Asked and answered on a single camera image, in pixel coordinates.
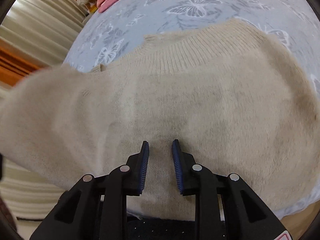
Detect orange curtain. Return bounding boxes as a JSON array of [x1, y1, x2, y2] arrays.
[[1, 48, 42, 86]]

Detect beige pleated curtain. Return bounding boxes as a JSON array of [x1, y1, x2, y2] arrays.
[[0, 0, 90, 222]]

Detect blue butterfly bedspread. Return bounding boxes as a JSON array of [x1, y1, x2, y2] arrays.
[[62, 0, 320, 221]]

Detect beige sweater with black hearts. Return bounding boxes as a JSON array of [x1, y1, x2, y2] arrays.
[[0, 17, 320, 222]]

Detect dark dotted trousers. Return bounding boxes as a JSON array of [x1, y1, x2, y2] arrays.
[[127, 216, 196, 240]]

